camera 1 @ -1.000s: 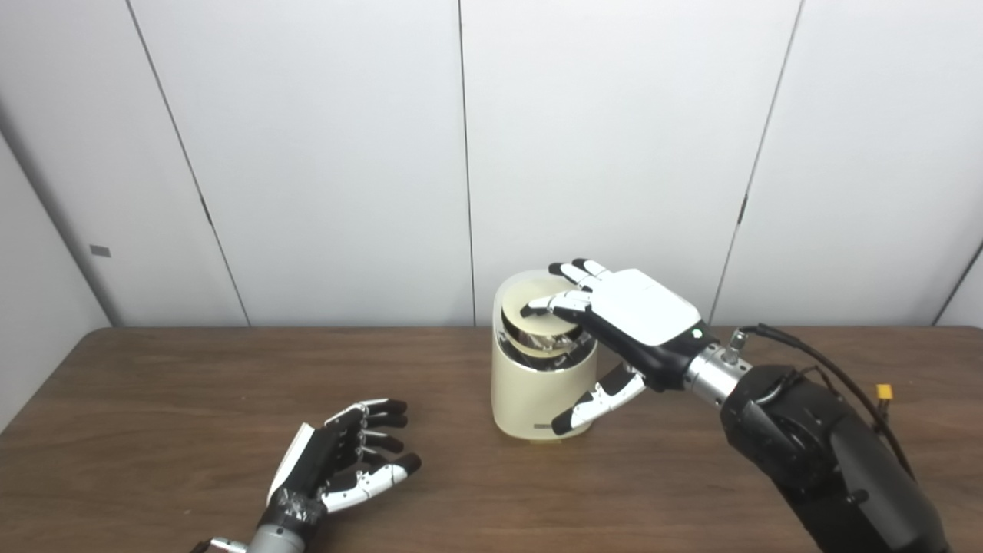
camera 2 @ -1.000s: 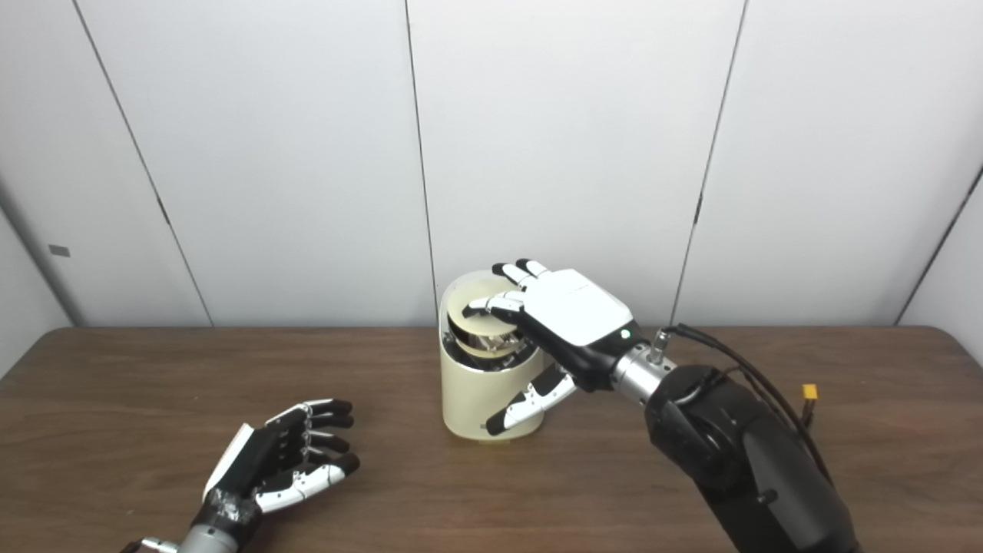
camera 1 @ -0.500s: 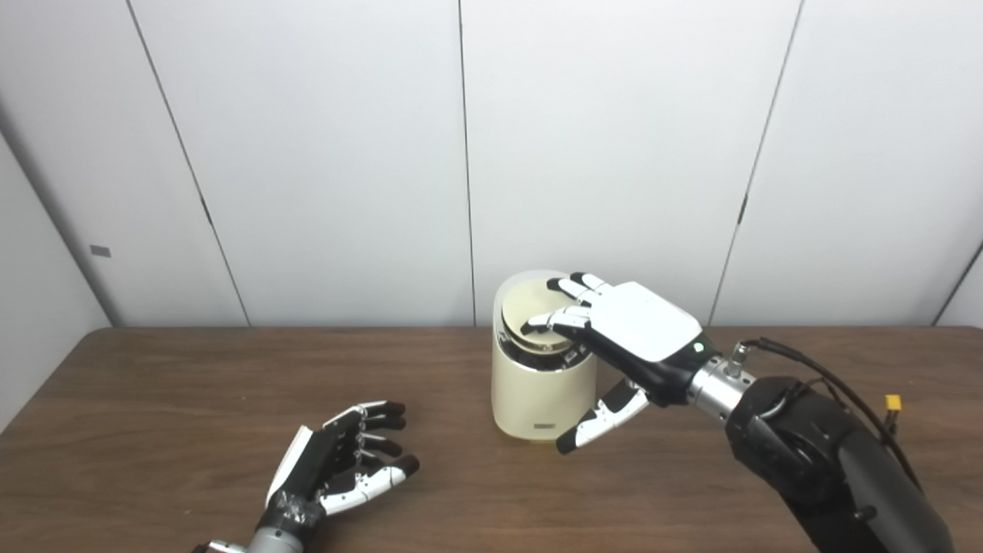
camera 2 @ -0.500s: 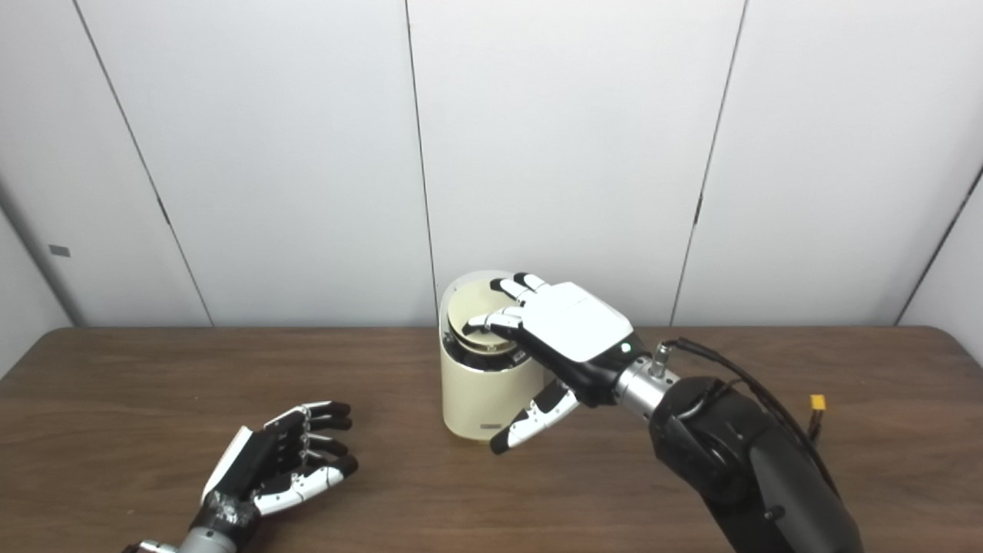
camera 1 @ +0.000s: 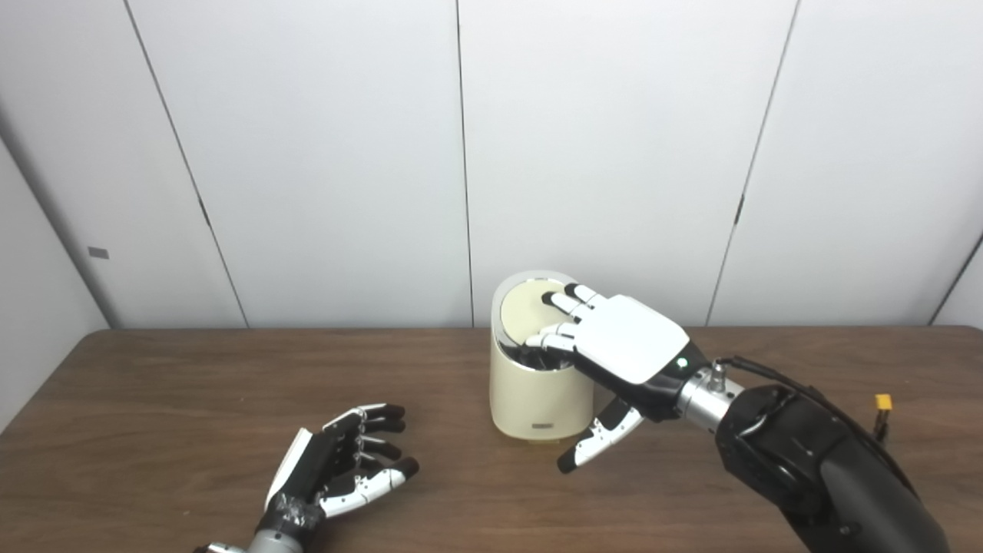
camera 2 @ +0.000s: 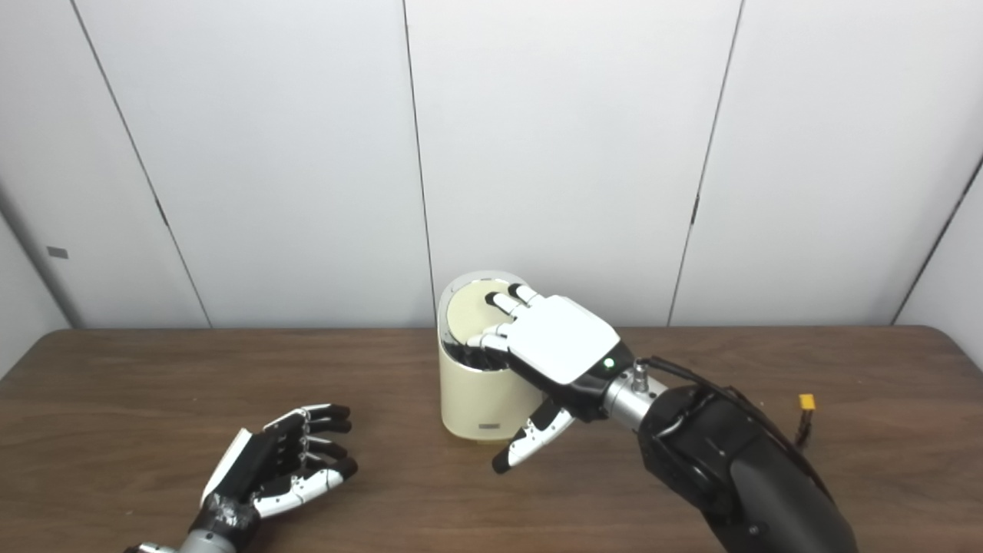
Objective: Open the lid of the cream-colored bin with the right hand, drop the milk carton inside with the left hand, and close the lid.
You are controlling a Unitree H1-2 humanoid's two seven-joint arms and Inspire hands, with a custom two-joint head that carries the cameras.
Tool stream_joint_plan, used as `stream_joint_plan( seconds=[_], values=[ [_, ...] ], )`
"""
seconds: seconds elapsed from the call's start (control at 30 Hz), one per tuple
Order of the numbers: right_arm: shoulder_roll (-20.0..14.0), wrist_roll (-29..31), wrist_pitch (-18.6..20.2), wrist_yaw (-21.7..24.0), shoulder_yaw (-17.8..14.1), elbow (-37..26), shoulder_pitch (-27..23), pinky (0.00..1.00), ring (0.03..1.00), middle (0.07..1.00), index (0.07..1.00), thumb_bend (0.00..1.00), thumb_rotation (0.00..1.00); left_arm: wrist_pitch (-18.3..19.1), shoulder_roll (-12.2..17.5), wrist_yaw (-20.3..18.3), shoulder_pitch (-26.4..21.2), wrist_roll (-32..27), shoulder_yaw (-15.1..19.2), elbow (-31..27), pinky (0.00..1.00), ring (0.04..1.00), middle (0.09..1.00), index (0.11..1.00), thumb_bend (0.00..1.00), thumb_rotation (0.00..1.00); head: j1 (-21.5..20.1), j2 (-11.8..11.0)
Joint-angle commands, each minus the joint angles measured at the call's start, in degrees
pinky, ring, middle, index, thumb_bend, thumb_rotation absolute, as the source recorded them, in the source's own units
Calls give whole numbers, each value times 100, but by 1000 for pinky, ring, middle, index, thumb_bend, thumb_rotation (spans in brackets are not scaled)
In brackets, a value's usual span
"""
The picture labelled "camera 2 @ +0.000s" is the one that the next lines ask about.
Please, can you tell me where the yellow cable connector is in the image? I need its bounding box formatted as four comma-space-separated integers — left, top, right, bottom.
794, 394, 817, 448

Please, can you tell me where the cream round bin lid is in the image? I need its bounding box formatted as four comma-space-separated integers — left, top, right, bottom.
447, 280, 538, 346

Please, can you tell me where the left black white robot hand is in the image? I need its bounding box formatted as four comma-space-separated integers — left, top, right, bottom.
188, 403, 359, 542

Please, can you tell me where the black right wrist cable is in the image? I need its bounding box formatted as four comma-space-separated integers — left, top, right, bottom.
630, 356, 834, 500

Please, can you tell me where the cream-colored bin body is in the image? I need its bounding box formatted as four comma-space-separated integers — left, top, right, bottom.
436, 270, 554, 445

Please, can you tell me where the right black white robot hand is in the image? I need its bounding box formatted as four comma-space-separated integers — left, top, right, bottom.
466, 283, 637, 475

